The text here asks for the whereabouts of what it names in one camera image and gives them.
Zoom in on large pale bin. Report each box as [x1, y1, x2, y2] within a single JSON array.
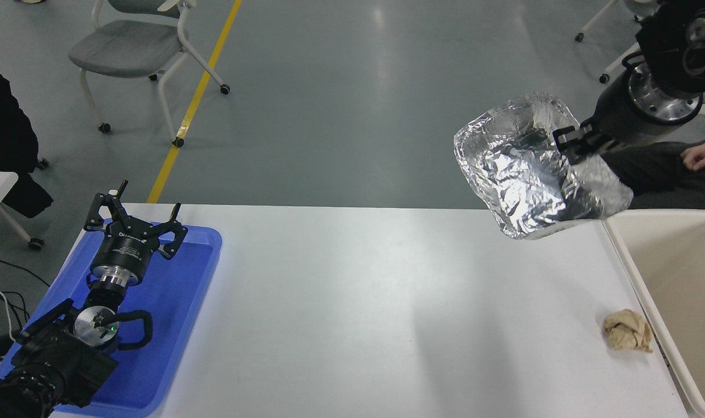
[[602, 209, 705, 418]]

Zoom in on blue plastic tray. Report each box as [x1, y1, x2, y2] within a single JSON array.
[[0, 219, 222, 417]]

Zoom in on silver foil tray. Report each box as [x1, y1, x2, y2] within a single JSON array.
[[453, 91, 634, 240]]

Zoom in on black cable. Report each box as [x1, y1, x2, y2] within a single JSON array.
[[0, 255, 51, 349]]

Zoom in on crumpled tan paper ball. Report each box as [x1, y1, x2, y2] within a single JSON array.
[[603, 309, 653, 353]]

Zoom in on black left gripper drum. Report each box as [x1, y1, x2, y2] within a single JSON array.
[[91, 221, 162, 275]]

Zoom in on person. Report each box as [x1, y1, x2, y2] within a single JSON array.
[[605, 136, 705, 211], [0, 56, 54, 218]]

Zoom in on person's hand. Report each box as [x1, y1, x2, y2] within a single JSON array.
[[681, 135, 705, 172]]

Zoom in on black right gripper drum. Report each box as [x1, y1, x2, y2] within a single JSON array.
[[595, 67, 692, 146]]

